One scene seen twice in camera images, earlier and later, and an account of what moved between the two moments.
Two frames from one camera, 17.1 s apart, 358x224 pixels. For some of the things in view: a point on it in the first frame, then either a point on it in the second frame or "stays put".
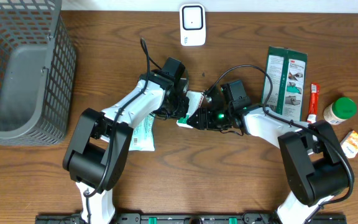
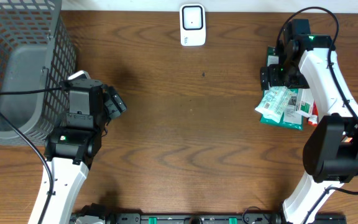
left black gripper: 172,115 to 114,102
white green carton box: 195,99 to 304,102
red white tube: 314,102 stays put
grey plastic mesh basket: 28,65 stays put
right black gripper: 205,119 to 275,79
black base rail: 189,218 stays put
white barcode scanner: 192,25 stays put
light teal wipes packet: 142,138 to 273,103
